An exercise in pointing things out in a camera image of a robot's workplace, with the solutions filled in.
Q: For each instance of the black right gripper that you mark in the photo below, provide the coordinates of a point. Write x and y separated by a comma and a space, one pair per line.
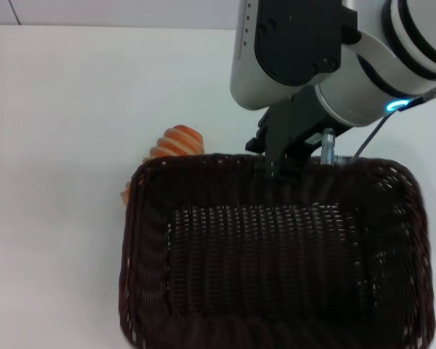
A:
287, 123

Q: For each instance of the dark brown woven basket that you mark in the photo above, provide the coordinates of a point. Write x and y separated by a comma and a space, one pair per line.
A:
261, 261

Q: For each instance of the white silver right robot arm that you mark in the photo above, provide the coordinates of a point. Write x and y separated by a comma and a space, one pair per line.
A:
352, 91

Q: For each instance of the orange ribbed spiral bread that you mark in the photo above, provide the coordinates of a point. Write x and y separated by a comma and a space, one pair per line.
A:
179, 140

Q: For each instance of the silver metal plug connector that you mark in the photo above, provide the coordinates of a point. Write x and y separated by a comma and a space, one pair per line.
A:
328, 147

